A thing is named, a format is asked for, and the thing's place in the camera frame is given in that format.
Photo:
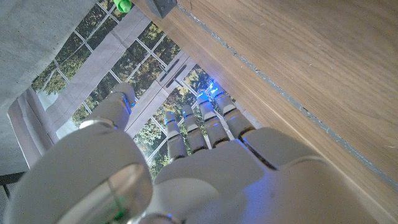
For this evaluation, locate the printed window backdrop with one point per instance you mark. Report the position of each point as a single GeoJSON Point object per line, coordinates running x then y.
{"type": "Point", "coordinates": [102, 46]}

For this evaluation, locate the green marker cap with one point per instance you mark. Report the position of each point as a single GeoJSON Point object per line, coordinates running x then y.
{"type": "Point", "coordinates": [122, 4]}

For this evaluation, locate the dark grey block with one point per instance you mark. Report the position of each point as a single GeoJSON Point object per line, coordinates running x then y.
{"type": "Point", "coordinates": [161, 6]}

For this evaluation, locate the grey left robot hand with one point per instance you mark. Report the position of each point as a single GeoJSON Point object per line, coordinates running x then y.
{"type": "Point", "coordinates": [217, 186]}

